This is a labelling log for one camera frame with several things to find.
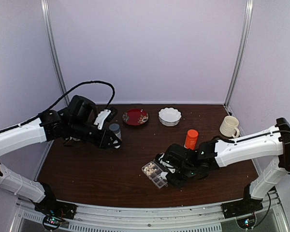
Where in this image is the clear plastic pill organizer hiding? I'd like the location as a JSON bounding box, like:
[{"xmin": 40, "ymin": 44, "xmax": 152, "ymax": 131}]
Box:
[{"xmin": 142, "ymin": 161, "xmax": 168, "ymax": 189}]

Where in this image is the small white bottle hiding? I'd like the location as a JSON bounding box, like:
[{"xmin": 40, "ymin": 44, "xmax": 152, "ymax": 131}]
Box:
[{"xmin": 160, "ymin": 172, "xmax": 168, "ymax": 180}]

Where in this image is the orange pill bottle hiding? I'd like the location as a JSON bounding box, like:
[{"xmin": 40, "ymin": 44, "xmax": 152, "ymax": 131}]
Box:
[{"xmin": 184, "ymin": 129, "xmax": 199, "ymax": 150}]

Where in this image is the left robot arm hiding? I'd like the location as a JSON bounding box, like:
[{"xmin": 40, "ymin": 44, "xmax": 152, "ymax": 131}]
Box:
[{"xmin": 0, "ymin": 95, "xmax": 121, "ymax": 215}]

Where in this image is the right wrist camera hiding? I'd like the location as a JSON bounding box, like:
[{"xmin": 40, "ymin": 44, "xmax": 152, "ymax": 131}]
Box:
[{"xmin": 155, "ymin": 153, "xmax": 175, "ymax": 173}]

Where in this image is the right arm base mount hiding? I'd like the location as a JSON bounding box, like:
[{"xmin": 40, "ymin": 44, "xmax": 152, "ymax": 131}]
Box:
[{"xmin": 221, "ymin": 185, "xmax": 263, "ymax": 230}]

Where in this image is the aluminium frame post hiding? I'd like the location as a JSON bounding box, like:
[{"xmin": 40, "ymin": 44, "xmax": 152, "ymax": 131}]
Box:
[
  {"xmin": 224, "ymin": 0, "xmax": 254, "ymax": 109},
  {"xmin": 41, "ymin": 0, "xmax": 67, "ymax": 94}
]

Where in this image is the front aluminium rail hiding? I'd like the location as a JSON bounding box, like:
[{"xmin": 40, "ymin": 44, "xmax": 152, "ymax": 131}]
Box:
[{"xmin": 8, "ymin": 190, "xmax": 290, "ymax": 232}]

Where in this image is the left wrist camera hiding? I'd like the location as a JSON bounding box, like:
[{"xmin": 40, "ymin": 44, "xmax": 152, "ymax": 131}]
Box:
[{"xmin": 93, "ymin": 106, "xmax": 118, "ymax": 130}]

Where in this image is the right aluminium frame post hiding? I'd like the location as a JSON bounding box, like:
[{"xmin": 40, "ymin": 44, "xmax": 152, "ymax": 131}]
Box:
[{"xmin": 224, "ymin": 0, "xmax": 254, "ymax": 109}]

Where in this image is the white scalloped dish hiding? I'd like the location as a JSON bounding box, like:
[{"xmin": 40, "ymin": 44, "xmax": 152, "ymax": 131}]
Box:
[{"xmin": 158, "ymin": 107, "xmax": 182, "ymax": 127}]

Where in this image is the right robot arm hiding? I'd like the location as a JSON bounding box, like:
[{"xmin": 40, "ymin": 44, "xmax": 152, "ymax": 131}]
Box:
[{"xmin": 156, "ymin": 117, "xmax": 290, "ymax": 214}]

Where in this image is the grey capped supplement bottle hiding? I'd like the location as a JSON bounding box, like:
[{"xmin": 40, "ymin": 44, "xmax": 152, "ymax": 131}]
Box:
[{"xmin": 109, "ymin": 123, "xmax": 121, "ymax": 139}]

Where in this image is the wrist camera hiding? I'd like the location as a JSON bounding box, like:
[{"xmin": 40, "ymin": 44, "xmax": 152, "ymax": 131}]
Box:
[
  {"xmin": 93, "ymin": 106, "xmax": 118, "ymax": 130},
  {"xmin": 155, "ymin": 153, "xmax": 175, "ymax": 173}
]

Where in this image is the white cup at right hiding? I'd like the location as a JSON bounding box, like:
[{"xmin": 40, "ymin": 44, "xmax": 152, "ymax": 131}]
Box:
[{"xmin": 219, "ymin": 116, "xmax": 240, "ymax": 138}]

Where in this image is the left aluminium frame post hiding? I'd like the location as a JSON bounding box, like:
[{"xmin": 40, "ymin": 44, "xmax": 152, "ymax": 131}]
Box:
[{"xmin": 41, "ymin": 0, "xmax": 67, "ymax": 94}]

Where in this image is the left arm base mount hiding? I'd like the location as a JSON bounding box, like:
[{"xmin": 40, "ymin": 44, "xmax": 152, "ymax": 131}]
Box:
[{"xmin": 33, "ymin": 182, "xmax": 77, "ymax": 232}]

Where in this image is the red floral plate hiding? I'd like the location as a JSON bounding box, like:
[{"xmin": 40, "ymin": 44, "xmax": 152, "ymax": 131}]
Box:
[{"xmin": 122, "ymin": 109, "xmax": 149, "ymax": 126}]

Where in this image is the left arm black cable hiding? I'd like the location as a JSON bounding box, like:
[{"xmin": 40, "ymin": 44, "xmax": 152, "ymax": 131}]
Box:
[{"xmin": 0, "ymin": 81, "xmax": 116, "ymax": 136}]

